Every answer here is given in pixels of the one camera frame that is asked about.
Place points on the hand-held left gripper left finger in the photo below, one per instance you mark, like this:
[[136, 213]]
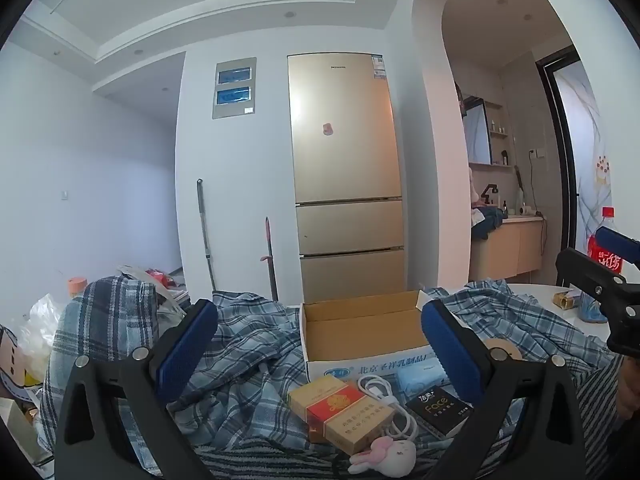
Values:
[[185, 350]]

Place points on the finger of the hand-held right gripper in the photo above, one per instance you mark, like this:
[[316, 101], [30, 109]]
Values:
[[622, 244], [590, 280]]

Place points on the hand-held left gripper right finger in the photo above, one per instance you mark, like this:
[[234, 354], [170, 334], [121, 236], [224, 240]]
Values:
[[450, 355]]

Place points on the light blue wipes pack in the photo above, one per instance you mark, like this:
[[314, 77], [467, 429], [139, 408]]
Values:
[[415, 385]]

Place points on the brown tape roll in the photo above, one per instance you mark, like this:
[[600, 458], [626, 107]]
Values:
[[500, 344]]

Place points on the black tissue pack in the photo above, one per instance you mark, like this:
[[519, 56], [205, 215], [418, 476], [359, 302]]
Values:
[[440, 412]]

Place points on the cardboard box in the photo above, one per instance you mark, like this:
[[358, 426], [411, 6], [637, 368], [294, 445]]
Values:
[[360, 320]]

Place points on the white pink plush bunny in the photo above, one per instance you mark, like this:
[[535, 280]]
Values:
[[395, 455]]

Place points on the gold red cigarette carton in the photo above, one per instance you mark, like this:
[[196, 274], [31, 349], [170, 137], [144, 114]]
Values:
[[335, 410]]

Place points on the person's right forearm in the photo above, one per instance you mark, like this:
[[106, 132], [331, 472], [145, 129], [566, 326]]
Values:
[[629, 390]]

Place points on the blue patterned cup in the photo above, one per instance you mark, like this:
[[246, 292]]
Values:
[[590, 310]]

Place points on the red cola bottle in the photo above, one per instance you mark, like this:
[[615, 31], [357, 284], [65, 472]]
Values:
[[607, 214]]

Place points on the small gold box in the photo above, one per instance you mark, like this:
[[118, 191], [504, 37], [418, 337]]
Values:
[[562, 301]]

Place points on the blue plaid cloth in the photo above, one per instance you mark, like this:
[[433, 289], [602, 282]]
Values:
[[250, 340]]

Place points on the red printed packaging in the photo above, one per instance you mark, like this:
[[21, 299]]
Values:
[[159, 276]]

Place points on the wooden vanity cabinet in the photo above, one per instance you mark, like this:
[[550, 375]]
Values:
[[505, 250]]

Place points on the blue garment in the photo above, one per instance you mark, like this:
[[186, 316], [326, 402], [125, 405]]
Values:
[[487, 222]]

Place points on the orange lid bottle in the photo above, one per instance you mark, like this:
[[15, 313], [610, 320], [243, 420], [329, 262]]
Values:
[[77, 286]]

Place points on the black faucet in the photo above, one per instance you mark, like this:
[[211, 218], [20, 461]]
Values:
[[490, 192]]

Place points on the clear plastic bag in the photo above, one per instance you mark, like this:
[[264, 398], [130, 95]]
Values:
[[45, 320]]

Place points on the bathroom mirror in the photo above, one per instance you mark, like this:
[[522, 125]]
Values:
[[477, 130]]

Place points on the gold refrigerator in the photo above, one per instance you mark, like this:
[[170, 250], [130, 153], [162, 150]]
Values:
[[345, 185]]

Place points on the pink fridge magnet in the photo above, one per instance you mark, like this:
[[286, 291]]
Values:
[[328, 129]]

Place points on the dark door frame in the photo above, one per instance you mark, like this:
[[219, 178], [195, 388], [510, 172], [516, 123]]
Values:
[[547, 125]]

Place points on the wall electrical panel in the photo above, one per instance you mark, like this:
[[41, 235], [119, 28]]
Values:
[[234, 87]]

